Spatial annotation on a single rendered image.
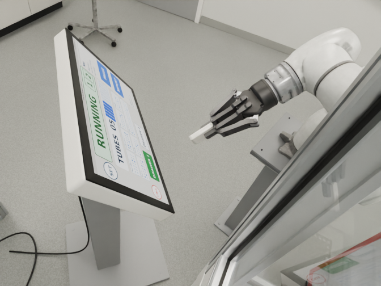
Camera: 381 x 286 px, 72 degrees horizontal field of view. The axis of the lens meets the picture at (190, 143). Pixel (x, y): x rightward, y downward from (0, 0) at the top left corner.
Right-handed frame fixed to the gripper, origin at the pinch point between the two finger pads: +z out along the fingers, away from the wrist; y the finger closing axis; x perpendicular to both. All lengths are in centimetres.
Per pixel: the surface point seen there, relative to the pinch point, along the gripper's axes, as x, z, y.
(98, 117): -19.2, 17.0, -6.3
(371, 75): -34.9, -20.5, 28.9
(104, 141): -19.0, 17.0, 1.1
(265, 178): 71, -5, -7
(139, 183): -9.1, 17.1, 8.7
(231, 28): 193, -67, -261
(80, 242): 56, 100, -22
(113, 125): -13.7, 17.0, -7.3
